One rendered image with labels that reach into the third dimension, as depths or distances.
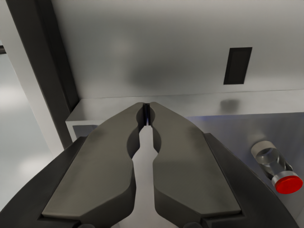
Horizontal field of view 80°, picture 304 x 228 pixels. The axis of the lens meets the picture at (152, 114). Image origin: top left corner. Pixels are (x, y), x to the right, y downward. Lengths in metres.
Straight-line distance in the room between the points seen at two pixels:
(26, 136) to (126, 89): 1.46
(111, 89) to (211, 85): 0.09
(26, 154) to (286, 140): 1.67
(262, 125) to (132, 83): 0.13
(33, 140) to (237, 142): 1.50
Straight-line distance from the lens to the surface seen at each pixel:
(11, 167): 1.91
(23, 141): 1.65
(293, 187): 0.20
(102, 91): 0.16
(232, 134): 0.20
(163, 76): 0.15
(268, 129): 0.21
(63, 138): 0.18
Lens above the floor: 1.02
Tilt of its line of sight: 58 degrees down
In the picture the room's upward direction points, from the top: 179 degrees counter-clockwise
